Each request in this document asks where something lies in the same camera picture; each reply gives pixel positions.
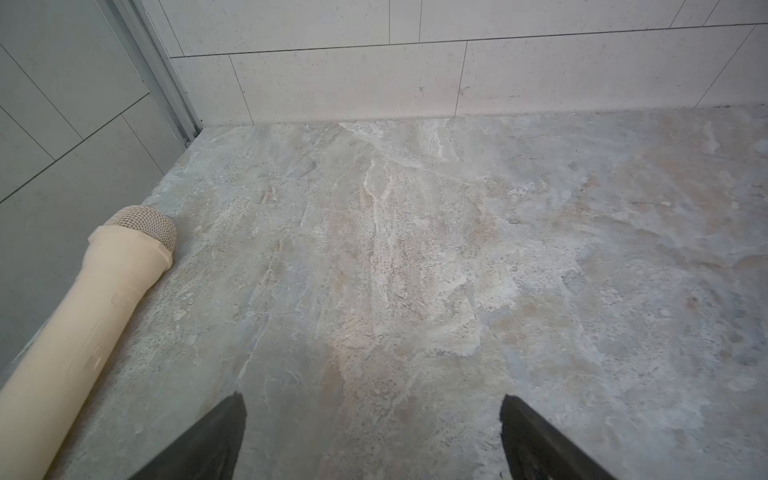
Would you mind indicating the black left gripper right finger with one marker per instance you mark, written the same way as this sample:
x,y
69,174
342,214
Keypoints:
x,y
535,449

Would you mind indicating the beige toy microphone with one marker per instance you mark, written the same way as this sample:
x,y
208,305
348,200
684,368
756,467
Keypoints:
x,y
44,395

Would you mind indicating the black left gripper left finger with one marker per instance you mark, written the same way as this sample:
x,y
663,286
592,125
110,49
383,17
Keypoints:
x,y
209,449

